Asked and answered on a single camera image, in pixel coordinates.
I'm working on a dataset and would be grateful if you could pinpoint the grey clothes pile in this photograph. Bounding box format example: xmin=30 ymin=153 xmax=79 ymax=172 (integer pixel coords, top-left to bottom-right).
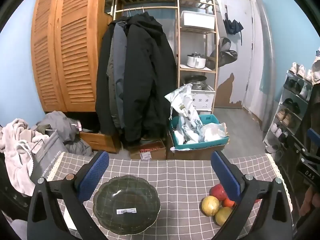
xmin=37 ymin=111 xmax=94 ymax=155

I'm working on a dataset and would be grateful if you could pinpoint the white door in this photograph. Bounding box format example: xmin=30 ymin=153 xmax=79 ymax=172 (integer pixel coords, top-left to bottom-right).
xmin=219 ymin=0 xmax=255 ymax=110

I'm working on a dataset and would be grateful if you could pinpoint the white printed rice bag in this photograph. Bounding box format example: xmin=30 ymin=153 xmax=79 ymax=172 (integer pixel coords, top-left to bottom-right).
xmin=165 ymin=84 xmax=204 ymax=140

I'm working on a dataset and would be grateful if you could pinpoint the grey laundry bin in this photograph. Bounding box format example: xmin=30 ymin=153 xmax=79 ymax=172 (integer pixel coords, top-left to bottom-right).
xmin=30 ymin=130 xmax=68 ymax=183

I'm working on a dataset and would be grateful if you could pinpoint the wooden louvered wardrobe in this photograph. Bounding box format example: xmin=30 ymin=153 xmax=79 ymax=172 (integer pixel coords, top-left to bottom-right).
xmin=30 ymin=0 xmax=113 ymax=112

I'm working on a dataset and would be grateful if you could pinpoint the grey shoe rack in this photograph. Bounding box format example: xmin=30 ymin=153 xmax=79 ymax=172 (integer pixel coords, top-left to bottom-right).
xmin=262 ymin=70 xmax=315 ymax=155

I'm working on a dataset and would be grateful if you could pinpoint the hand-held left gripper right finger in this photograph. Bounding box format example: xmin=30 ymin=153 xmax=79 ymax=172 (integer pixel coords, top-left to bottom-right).
xmin=211 ymin=151 xmax=294 ymax=240

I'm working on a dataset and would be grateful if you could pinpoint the shoe rack with shoes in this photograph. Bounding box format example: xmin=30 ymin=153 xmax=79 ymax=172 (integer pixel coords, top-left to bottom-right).
xmin=266 ymin=62 xmax=315 ymax=153

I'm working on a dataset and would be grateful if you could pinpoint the bamboo garment rack shelf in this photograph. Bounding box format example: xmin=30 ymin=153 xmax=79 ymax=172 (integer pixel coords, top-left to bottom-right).
xmin=105 ymin=0 xmax=218 ymax=114

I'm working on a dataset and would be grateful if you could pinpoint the green glass bowl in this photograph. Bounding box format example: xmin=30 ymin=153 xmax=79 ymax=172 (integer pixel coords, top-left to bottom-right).
xmin=93 ymin=176 xmax=161 ymax=235

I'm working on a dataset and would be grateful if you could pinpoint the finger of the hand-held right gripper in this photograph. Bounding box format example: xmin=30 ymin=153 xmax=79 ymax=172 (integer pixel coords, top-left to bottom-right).
xmin=292 ymin=129 xmax=320 ymax=157

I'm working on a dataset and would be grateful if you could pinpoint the grey hanging bag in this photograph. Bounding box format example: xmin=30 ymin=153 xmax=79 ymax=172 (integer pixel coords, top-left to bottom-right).
xmin=210 ymin=37 xmax=238 ymax=70

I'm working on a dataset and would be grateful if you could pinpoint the white open plastic box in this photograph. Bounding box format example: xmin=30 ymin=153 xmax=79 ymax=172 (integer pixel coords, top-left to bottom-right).
xmin=180 ymin=10 xmax=215 ymax=30

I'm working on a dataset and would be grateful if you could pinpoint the red label cardboard box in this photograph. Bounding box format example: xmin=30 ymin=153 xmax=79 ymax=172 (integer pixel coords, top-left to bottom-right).
xmin=130 ymin=140 xmax=167 ymax=160

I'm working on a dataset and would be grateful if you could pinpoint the teal plastic basket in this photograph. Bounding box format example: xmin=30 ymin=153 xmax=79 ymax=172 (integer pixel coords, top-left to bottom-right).
xmin=169 ymin=114 xmax=230 ymax=150

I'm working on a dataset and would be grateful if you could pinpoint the clear plastic bag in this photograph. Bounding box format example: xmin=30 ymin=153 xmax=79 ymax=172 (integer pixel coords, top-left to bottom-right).
xmin=200 ymin=122 xmax=227 ymax=140

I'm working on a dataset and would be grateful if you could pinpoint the large cardboard box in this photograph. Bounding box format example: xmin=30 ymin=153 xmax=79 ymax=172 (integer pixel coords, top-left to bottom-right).
xmin=166 ymin=132 xmax=225 ymax=160

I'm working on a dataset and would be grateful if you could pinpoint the slim black coat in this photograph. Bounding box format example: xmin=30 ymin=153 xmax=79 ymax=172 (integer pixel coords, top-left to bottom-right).
xmin=95 ymin=21 xmax=118 ymax=135

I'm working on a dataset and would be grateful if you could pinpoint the wooden drawer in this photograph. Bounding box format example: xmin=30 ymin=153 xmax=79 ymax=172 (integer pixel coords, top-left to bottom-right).
xmin=79 ymin=130 xmax=120 ymax=153

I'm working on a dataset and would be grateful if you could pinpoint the grey checkered tablecloth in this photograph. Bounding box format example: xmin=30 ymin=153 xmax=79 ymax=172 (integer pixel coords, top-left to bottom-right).
xmin=46 ymin=151 xmax=293 ymax=240

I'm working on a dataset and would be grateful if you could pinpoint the white perforated plastic basket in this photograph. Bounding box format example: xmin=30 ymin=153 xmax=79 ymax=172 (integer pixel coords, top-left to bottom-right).
xmin=191 ymin=85 xmax=215 ymax=111

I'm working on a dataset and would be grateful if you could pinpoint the person's right hand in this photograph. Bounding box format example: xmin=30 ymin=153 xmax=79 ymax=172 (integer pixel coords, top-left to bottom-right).
xmin=299 ymin=184 xmax=320 ymax=217

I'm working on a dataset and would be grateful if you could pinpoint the dark blue umbrella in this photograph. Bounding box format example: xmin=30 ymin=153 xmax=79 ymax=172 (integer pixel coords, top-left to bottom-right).
xmin=223 ymin=5 xmax=244 ymax=35

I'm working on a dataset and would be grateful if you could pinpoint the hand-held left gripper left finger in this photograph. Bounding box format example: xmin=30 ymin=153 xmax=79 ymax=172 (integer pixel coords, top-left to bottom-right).
xmin=27 ymin=151 xmax=110 ymax=240

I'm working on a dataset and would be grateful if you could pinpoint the grey jacket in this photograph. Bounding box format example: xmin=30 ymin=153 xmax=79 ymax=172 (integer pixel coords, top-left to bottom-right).
xmin=106 ymin=21 xmax=130 ymax=130

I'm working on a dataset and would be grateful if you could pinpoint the steel pot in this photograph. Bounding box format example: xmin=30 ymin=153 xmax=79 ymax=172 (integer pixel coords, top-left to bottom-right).
xmin=185 ymin=75 xmax=208 ymax=90

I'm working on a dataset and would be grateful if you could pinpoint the grey pipe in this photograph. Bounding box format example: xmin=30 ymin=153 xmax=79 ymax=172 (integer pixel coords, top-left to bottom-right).
xmin=255 ymin=0 xmax=277 ymax=133

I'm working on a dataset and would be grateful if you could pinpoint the white cooking pot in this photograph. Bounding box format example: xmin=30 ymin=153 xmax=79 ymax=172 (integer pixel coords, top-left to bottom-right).
xmin=187 ymin=53 xmax=207 ymax=68

